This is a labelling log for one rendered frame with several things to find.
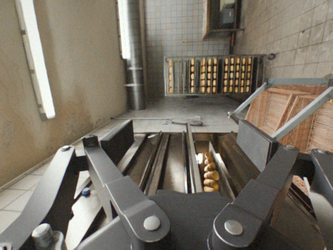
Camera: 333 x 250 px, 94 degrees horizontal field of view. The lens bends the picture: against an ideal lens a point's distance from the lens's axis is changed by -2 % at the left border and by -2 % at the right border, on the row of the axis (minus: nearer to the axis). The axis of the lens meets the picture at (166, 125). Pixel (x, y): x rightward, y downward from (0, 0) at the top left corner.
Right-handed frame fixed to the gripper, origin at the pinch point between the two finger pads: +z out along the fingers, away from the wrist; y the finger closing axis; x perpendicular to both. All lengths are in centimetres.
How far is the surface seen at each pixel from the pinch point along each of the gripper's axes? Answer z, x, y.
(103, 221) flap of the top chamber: 37, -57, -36
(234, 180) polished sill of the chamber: 69, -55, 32
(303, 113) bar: 43, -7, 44
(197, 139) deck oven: 154, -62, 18
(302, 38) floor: 212, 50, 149
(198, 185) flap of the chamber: 45, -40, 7
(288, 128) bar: 43, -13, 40
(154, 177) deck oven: 71, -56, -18
